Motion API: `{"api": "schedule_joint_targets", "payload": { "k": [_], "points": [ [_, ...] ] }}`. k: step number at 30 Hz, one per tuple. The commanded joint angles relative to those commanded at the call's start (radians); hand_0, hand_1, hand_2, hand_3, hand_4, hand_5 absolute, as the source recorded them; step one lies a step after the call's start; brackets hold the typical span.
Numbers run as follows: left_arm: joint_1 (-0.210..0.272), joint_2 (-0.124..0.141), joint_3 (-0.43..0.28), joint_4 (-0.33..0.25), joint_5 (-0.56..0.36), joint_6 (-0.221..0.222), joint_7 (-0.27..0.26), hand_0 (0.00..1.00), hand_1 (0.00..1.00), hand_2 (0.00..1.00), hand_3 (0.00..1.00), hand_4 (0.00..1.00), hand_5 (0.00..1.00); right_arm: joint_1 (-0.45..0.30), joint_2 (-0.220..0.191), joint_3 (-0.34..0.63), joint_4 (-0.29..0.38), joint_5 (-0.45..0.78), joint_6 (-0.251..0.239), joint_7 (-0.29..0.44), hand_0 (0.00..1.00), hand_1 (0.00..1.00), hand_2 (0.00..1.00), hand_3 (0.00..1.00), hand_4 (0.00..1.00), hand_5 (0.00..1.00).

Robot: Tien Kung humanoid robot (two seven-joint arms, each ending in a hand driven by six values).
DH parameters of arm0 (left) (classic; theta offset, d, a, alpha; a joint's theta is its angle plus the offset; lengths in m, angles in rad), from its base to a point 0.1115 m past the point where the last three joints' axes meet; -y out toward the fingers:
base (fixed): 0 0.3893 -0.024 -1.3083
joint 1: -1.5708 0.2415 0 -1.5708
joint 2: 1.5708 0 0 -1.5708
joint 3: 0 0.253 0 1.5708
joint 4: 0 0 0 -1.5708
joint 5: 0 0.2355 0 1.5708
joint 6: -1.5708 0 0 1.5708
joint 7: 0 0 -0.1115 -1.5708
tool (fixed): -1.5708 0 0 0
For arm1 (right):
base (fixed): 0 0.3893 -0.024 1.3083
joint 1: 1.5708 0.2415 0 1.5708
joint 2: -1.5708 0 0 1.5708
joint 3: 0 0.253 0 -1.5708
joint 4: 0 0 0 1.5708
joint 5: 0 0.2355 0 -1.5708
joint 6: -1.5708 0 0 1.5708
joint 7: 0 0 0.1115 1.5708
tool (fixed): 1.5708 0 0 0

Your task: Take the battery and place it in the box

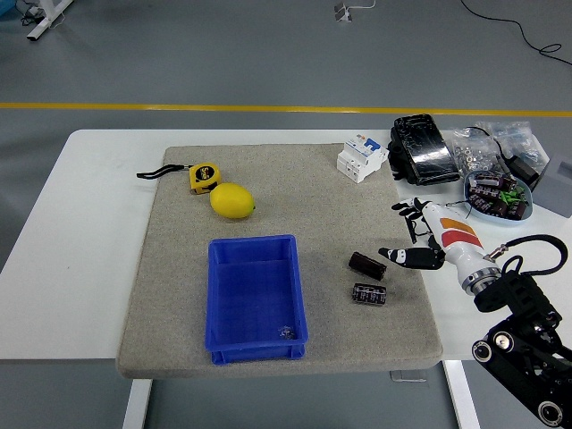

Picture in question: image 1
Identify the white metal frame foot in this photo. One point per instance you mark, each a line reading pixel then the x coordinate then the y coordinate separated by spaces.
pixel 44 22

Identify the metal table bracket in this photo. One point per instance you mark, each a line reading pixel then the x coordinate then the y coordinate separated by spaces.
pixel 406 376

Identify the white blue circuit breaker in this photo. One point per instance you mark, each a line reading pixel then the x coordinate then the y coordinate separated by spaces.
pixel 359 160

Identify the white floor power strip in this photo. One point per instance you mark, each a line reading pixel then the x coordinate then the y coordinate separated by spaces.
pixel 343 11

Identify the yellow tape measure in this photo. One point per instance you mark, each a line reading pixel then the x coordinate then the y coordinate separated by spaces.
pixel 204 177

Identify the light blue bowl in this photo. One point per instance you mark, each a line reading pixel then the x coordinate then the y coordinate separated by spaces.
pixel 496 216

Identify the green plastic connector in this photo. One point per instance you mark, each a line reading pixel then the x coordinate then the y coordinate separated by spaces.
pixel 511 195

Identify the grey-brown felt mat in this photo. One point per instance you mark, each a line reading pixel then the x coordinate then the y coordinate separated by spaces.
pixel 313 214

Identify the white table leg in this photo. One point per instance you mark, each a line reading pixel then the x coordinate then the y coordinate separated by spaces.
pixel 462 397
pixel 136 404

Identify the blue plastic box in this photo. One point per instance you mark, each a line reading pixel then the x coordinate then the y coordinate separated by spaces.
pixel 254 295

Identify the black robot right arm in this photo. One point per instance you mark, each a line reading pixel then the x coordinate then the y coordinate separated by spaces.
pixel 518 295

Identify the clear bag of blue parts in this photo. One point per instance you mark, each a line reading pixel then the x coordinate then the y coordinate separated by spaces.
pixel 518 136

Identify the clear bag of metal nuts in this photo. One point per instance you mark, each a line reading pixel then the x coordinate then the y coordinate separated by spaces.
pixel 469 152

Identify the yellow lemon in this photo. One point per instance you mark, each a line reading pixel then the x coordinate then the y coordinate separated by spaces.
pixel 231 200

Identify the glossy black case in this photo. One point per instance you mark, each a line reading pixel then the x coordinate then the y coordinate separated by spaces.
pixel 424 149

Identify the small metal part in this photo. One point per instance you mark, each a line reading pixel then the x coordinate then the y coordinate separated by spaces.
pixel 285 333

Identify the glossy black cylindrical battery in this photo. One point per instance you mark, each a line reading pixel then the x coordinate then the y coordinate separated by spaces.
pixel 367 266

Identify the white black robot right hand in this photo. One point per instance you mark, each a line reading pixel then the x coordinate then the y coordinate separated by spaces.
pixel 456 241

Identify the black cylindrical battery white print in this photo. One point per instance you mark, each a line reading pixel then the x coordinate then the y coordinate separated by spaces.
pixel 369 294

